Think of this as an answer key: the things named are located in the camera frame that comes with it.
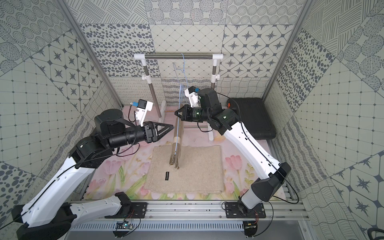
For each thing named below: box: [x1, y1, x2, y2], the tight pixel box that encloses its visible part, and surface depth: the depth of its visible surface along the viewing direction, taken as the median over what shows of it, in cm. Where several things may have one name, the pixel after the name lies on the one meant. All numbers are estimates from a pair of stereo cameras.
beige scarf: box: [145, 145, 225, 194], surface depth 86 cm
